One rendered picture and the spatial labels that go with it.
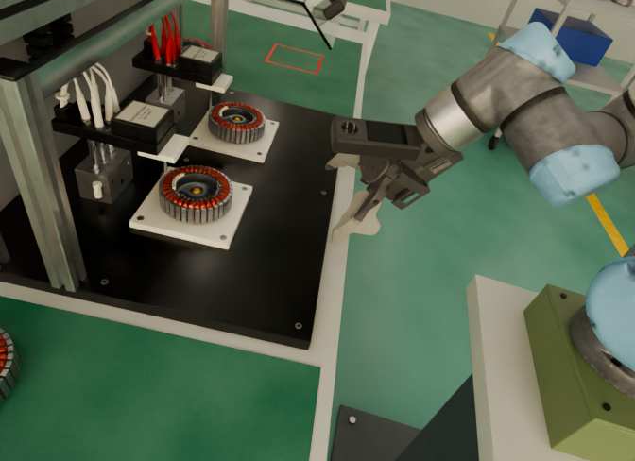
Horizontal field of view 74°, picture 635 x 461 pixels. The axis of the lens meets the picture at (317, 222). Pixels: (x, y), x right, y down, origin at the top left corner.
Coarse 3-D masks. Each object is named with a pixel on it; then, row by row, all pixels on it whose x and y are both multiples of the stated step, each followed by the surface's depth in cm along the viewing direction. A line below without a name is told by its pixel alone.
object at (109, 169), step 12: (108, 156) 66; (120, 156) 66; (84, 168) 62; (96, 168) 63; (108, 168) 64; (120, 168) 66; (84, 180) 63; (96, 180) 63; (108, 180) 63; (120, 180) 67; (84, 192) 65; (108, 192) 64; (120, 192) 68
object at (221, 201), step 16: (176, 176) 67; (192, 176) 68; (208, 176) 68; (224, 176) 69; (160, 192) 63; (176, 192) 64; (208, 192) 69; (224, 192) 66; (176, 208) 62; (192, 208) 62; (208, 208) 63; (224, 208) 65
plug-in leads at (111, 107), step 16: (96, 64) 56; (64, 96) 56; (80, 96) 56; (96, 96) 59; (112, 96) 59; (64, 112) 57; (80, 112) 58; (96, 112) 56; (112, 112) 59; (96, 128) 58
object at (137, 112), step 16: (128, 112) 58; (144, 112) 59; (160, 112) 60; (64, 128) 58; (80, 128) 57; (112, 128) 57; (128, 128) 57; (144, 128) 57; (160, 128) 58; (112, 144) 58; (128, 144) 58; (144, 144) 58; (160, 144) 59; (176, 144) 62; (96, 160) 62; (160, 160) 60; (176, 160) 60
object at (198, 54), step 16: (160, 48) 81; (192, 48) 78; (144, 64) 76; (160, 64) 76; (176, 64) 77; (192, 64) 75; (208, 64) 75; (160, 80) 79; (192, 80) 77; (208, 80) 76; (224, 80) 80; (160, 96) 81
